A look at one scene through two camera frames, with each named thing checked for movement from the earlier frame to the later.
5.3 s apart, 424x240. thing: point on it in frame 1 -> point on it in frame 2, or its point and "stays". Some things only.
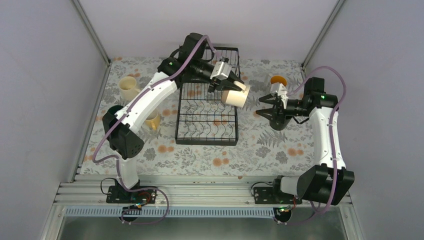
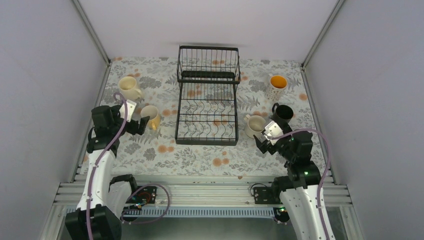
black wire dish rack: (202, 118) stays
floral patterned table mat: (260, 150) stays
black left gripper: (225, 84) -> (140, 130)
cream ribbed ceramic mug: (127, 86) stays
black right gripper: (272, 111) -> (262, 147)
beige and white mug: (235, 98) -> (254, 125)
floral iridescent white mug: (275, 81) stays
